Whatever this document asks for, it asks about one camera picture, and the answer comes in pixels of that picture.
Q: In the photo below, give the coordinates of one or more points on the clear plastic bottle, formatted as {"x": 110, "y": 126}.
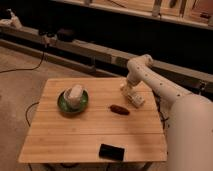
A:
{"x": 136, "y": 99}

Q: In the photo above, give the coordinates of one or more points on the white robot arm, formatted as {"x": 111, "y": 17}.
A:
{"x": 190, "y": 132}

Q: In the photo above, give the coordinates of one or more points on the black rectangular block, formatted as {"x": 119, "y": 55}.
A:
{"x": 111, "y": 152}

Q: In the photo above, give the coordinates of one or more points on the wooden table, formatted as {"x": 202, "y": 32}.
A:
{"x": 57, "y": 138}

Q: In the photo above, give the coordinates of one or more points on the white spray bottle background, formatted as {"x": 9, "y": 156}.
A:
{"x": 13, "y": 21}

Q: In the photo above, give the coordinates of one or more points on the dark round object on ledge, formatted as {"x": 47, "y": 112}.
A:
{"x": 66, "y": 35}

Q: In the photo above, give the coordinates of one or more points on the brown oblong food item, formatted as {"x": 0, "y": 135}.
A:
{"x": 119, "y": 110}

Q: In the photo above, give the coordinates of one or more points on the green bowl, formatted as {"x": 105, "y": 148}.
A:
{"x": 63, "y": 106}

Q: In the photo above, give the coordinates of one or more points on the white cup in bowl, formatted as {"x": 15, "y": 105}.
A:
{"x": 73, "y": 96}

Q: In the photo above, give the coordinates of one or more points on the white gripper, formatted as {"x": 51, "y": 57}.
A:
{"x": 127, "y": 89}

